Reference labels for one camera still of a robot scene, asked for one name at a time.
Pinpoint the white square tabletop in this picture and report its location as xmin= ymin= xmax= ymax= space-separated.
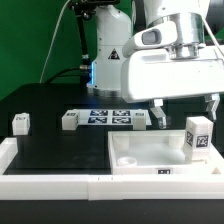
xmin=108 ymin=130 xmax=224 ymax=176

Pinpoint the black cable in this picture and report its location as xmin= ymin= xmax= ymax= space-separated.
xmin=44 ymin=67 xmax=92 ymax=84

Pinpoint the white cable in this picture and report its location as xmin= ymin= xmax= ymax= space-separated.
xmin=39 ymin=0 xmax=72 ymax=84

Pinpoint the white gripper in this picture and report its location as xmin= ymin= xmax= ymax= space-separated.
xmin=121 ymin=47 xmax=224 ymax=129

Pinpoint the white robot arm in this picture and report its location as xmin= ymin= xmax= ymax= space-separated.
xmin=87 ymin=0 xmax=224 ymax=128

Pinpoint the white U-shaped fence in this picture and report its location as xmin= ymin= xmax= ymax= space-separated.
xmin=0 ymin=138 xmax=224 ymax=200

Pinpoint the white marker sheet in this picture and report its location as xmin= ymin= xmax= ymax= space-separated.
xmin=71 ymin=108 xmax=153 ymax=127

